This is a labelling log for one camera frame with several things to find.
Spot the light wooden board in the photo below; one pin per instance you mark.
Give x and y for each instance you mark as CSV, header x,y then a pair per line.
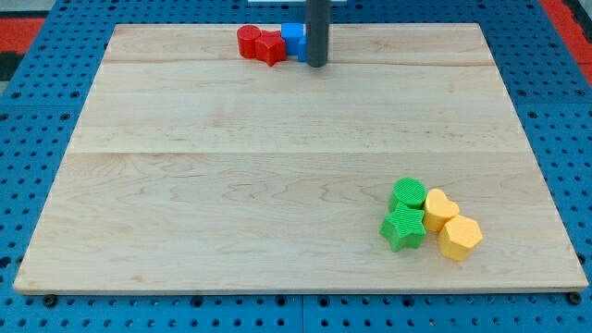
x,y
192,170

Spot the green cylinder block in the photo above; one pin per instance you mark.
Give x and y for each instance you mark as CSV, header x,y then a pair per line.
x,y
408,191

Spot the red star block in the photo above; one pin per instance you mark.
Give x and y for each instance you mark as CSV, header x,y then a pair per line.
x,y
270,48

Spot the green star block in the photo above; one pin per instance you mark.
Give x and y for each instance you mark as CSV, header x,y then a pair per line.
x,y
403,228

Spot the blue block behind rod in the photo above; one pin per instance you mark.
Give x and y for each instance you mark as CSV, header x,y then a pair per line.
x,y
302,49

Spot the blue cube block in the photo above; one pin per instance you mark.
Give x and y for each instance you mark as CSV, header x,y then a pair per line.
x,y
292,33

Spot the red cylinder block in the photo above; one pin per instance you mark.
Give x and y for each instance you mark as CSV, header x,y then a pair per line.
x,y
246,37

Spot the yellow heart block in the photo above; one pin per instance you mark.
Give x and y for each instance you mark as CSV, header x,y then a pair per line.
x,y
439,209

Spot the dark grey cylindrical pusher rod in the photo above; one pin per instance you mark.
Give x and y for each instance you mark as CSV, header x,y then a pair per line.
x,y
317,21

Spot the yellow hexagon block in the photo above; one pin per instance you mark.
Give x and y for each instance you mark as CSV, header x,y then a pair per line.
x,y
458,237

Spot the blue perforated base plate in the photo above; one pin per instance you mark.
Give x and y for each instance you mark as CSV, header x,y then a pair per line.
x,y
44,98

